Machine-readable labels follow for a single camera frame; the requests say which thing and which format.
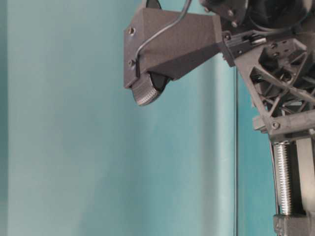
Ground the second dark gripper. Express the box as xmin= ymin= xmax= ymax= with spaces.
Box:
xmin=222 ymin=30 xmax=315 ymax=143

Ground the steel threaded vise screw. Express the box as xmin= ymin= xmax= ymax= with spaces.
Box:
xmin=275 ymin=141 xmax=293 ymax=216

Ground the dark grey 3D-printed vise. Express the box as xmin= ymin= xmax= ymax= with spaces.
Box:
xmin=252 ymin=115 xmax=315 ymax=236

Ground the grey camera cable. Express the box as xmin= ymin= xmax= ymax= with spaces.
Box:
xmin=134 ymin=0 xmax=192 ymax=74

